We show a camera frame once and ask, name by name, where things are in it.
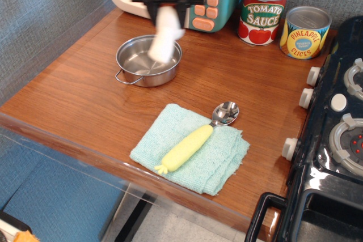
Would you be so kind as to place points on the pineapple slices toy can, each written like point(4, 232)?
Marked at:
point(304, 32)

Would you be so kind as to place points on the light blue folded towel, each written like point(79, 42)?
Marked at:
point(209, 168)

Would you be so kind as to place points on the orange plush object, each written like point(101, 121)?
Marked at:
point(13, 229)

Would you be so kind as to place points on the tomato sauce toy can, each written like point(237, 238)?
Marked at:
point(259, 21)

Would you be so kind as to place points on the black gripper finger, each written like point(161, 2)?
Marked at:
point(181, 9)
point(152, 8)

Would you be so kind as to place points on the clear acrylic barrier panel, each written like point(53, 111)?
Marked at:
point(63, 199)

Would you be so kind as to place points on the white plush mushroom brown cap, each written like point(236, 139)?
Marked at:
point(168, 31)

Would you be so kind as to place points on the spoon with yellow handle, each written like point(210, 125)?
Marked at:
point(224, 114)

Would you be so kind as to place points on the black toy stove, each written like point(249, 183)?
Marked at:
point(324, 197)

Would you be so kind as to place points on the small stainless steel pot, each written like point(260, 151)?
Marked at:
point(136, 68)

